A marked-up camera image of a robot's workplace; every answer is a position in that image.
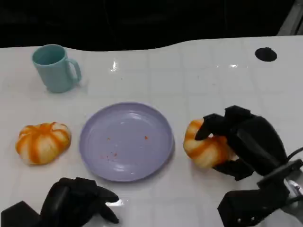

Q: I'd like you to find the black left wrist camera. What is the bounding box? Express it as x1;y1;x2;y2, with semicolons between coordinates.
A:
1;201;41;227

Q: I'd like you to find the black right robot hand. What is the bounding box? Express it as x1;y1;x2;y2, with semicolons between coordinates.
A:
195;105;289;182

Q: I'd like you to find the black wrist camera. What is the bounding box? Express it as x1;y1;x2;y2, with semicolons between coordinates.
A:
1;201;41;227
217;158;303;227

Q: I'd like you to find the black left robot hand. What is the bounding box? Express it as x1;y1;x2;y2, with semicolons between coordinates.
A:
40;176;120;227

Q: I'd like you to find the black table grommet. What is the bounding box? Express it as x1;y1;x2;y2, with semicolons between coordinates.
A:
254;47;277;62

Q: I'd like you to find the pale green mug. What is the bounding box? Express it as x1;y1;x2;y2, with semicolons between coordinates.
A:
32;44;82;94

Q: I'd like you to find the grey metal frame post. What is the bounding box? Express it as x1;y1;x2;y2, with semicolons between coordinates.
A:
276;0;303;36

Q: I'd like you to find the lilac plate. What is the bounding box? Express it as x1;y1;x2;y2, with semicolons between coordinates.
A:
79;101;176;183

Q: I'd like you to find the orange and white bread roll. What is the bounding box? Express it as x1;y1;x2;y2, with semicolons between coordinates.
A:
183;119;237;168
15;122;72;166

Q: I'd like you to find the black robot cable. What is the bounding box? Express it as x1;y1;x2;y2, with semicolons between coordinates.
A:
286;146;303;158

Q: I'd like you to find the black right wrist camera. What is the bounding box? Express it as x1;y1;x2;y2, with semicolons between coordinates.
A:
217;158;303;227

